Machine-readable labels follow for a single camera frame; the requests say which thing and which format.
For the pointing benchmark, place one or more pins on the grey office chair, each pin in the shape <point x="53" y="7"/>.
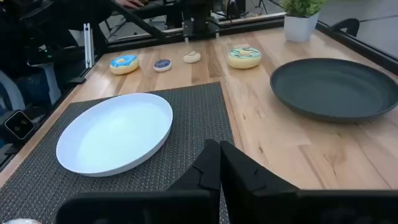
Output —
<point x="49" y="81"/>

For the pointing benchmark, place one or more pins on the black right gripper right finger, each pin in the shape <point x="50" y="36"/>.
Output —
<point x="264" y="205"/>

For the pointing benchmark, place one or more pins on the small purple frosted donut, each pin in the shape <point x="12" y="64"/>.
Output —
<point x="162" y="66"/>

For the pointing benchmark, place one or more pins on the person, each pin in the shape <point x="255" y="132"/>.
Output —
<point x="31" y="25"/>

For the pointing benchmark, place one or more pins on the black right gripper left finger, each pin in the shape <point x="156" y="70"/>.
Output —
<point x="199" y="205"/>

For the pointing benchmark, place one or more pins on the grey woven placemat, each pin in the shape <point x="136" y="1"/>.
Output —
<point x="192" y="118"/>

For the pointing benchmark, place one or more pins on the white aluminium bracket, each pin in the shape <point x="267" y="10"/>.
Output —
<point x="88" y="46"/>

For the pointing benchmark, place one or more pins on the black control box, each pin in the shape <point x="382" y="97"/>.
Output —
<point x="53" y="56"/>

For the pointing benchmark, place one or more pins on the large mint donut dark drizzle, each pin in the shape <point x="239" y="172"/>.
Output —
<point x="244" y="63"/>

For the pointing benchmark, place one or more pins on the small white frosted donut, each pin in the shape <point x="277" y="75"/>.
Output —
<point x="191" y="59"/>

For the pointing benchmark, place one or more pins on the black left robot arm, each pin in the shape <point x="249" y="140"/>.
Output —
<point x="200" y="18"/>

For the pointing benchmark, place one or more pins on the white round plate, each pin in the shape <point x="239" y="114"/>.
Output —
<point x="115" y="133"/>

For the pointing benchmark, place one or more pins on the green plant in white pot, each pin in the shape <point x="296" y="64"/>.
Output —
<point x="300" y="28"/>

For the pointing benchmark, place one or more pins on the person's hand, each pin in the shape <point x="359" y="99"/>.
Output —
<point x="130" y="3"/>

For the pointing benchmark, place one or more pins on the black curved bracket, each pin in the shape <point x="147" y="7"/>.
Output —
<point x="351" y="25"/>

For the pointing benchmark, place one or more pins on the dark grey round plate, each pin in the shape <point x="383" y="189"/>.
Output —
<point x="332" y="90"/>

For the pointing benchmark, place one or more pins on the large blue frosted donut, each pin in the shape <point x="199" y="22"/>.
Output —
<point x="130" y="67"/>

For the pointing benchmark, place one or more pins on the black square table camera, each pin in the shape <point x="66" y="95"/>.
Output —
<point x="19" y="125"/>

